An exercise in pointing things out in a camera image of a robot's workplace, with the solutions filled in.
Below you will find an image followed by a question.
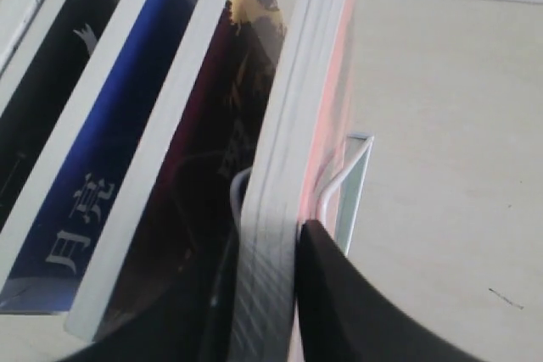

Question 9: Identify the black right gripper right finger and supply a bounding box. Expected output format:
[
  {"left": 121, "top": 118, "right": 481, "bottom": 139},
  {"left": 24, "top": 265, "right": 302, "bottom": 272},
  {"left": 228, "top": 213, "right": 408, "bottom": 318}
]
[{"left": 295, "top": 220, "right": 465, "bottom": 361}]

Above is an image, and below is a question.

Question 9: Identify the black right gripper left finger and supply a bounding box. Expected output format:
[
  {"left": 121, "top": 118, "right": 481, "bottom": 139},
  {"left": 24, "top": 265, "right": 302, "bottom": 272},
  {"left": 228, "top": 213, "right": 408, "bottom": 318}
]
[{"left": 71, "top": 169, "right": 251, "bottom": 361}]

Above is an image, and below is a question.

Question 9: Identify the blue moon cover book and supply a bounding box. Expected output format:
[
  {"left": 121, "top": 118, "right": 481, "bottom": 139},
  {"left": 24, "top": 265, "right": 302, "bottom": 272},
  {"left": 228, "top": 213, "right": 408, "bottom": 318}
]
[{"left": 1, "top": 0, "right": 197, "bottom": 315}]

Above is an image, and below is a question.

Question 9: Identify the dark maroon book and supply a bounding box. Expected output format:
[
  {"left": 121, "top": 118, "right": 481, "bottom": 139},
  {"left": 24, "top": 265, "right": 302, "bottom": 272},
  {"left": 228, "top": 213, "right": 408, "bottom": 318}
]
[{"left": 63, "top": 0, "right": 289, "bottom": 342}]

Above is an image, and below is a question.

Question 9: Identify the red spine book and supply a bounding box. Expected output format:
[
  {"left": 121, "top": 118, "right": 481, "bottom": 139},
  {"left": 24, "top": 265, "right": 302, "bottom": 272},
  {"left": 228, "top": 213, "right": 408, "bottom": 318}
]
[{"left": 227, "top": 0, "right": 355, "bottom": 361}]

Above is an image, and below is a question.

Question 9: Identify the black spine book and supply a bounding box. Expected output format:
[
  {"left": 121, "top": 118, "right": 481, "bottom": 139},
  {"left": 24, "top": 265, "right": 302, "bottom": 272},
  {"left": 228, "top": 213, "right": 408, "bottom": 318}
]
[{"left": 1, "top": 0, "right": 120, "bottom": 221}]

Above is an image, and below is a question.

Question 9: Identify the white wire book rack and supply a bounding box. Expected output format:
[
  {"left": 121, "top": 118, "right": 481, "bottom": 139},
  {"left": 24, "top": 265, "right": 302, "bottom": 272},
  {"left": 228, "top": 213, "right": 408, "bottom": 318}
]
[{"left": 316, "top": 132, "right": 374, "bottom": 255}]

